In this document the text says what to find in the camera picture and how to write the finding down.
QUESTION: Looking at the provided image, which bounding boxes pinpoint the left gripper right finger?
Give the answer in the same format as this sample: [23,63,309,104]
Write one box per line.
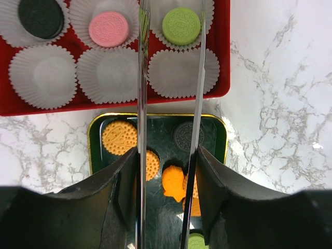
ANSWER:
[196,147,331,248]

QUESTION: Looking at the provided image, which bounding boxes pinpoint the orange dotted biscuit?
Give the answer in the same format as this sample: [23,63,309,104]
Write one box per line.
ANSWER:
[183,175,199,199]

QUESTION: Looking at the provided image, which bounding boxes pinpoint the orange round biscuit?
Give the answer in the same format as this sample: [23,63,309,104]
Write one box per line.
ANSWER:
[102,120,137,156]
[146,150,160,181]

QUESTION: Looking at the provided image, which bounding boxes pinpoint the black green cookie tray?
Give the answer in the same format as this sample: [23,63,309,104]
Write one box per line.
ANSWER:
[87,112,229,249]

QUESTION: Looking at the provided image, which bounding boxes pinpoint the black sandwich cookie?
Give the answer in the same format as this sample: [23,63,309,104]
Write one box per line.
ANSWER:
[18,0,64,39]
[173,121,193,152]

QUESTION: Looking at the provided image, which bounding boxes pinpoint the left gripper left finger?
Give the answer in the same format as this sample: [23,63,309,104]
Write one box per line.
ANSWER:
[1,148,137,248]

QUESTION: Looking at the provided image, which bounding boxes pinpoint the red cookie box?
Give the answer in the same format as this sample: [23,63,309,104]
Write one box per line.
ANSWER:
[1,1,231,116]

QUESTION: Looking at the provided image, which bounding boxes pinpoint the pink sandwich cookie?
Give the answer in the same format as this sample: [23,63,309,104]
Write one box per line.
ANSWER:
[88,11,129,48]

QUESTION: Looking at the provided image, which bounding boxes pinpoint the green sandwich cookie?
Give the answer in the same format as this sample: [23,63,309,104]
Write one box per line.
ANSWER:
[162,7,201,46]
[188,233,209,249]

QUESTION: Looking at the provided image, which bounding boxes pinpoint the top orange round biscuit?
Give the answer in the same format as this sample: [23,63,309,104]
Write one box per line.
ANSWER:
[102,120,137,156]

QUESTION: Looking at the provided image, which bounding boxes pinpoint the metal tweezers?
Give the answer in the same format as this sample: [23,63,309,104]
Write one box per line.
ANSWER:
[135,1,206,248]

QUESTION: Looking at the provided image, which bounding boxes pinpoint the orange chocolate chip cookie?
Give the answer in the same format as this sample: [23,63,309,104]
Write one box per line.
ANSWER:
[191,198,201,217]

